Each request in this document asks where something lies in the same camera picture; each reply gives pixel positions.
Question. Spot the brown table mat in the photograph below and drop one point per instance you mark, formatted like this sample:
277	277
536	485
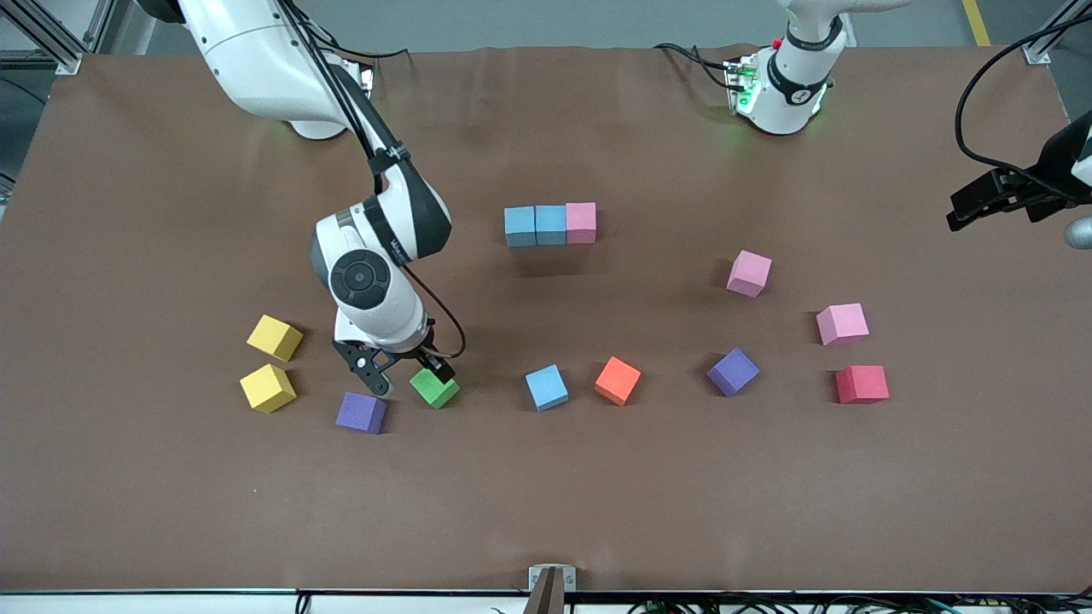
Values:
546	495

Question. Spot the blue foam cube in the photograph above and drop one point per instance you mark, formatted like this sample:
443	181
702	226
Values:
551	225
546	387
519	226

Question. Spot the orange foam cube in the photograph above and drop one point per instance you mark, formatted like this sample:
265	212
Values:
618	379

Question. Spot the purple foam cube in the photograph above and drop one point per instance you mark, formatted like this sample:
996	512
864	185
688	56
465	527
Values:
360	412
733	371

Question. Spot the aluminium frame post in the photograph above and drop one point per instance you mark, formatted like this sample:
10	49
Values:
1036	53
66	61

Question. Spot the pink foam cube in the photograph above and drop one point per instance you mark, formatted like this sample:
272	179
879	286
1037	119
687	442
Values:
842	323
581	223
749	273

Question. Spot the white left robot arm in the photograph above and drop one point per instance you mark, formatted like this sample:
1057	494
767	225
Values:
781	94

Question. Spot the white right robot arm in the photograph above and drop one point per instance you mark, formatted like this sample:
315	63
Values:
256	60

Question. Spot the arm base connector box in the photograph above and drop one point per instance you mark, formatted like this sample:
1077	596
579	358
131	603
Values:
365	72
740	85

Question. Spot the green foam cube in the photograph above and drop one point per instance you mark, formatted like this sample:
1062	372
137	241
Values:
437	396

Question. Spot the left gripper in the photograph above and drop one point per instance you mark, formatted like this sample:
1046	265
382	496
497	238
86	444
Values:
1054	160

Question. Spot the yellow foam cube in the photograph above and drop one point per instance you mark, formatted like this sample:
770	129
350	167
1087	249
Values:
274	337
267	388

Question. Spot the grey metal table clamp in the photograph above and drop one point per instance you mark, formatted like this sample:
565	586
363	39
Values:
551	588

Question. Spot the red foam cube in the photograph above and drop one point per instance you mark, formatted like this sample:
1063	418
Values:
862	384

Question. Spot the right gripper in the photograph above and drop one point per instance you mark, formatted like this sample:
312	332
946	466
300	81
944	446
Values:
415	353

